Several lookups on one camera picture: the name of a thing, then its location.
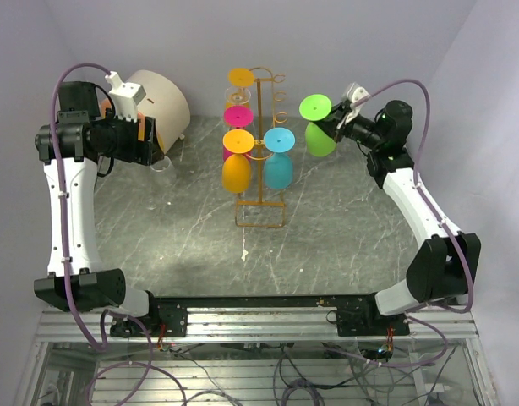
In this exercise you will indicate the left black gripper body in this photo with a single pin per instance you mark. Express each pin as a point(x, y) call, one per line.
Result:
point(121, 139)

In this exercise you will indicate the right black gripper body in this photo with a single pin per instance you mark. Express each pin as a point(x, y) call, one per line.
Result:
point(341, 112)

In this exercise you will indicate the green plastic wine glass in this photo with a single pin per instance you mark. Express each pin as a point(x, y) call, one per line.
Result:
point(315, 108)

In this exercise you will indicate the clear wine glass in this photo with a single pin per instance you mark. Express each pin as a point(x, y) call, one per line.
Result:
point(163, 172)
point(237, 96)

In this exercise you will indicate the blue plastic wine glass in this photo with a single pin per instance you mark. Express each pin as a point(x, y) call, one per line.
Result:
point(278, 168)

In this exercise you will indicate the yellow wine glass back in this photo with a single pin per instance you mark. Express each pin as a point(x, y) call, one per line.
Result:
point(236, 169)

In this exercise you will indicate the yellow wine glass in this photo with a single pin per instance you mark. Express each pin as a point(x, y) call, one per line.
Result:
point(236, 169)
point(241, 77)

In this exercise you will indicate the pink plastic wine glass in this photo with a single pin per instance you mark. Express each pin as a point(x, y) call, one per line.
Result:
point(238, 118)

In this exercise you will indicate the yellow wine glass front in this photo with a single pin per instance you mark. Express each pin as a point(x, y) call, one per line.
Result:
point(241, 77)

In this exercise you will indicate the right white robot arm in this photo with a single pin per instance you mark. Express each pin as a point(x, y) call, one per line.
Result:
point(443, 271)

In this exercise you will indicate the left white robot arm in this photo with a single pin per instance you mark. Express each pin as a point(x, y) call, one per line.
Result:
point(70, 150)

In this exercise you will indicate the white half-round box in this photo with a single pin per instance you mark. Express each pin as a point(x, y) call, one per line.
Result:
point(165, 103)

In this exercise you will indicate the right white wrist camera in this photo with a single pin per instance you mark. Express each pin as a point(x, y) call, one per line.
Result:
point(353, 98)

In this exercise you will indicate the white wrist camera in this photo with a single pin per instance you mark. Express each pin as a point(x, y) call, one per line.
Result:
point(353, 98)
point(126, 97)

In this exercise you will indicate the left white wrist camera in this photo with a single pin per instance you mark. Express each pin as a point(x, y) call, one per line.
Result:
point(126, 97)

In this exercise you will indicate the gold wire glass rack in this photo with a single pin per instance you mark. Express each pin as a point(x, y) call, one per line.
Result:
point(259, 153)

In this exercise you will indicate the aluminium mounting rail frame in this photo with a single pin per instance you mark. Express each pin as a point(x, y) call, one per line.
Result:
point(293, 319)

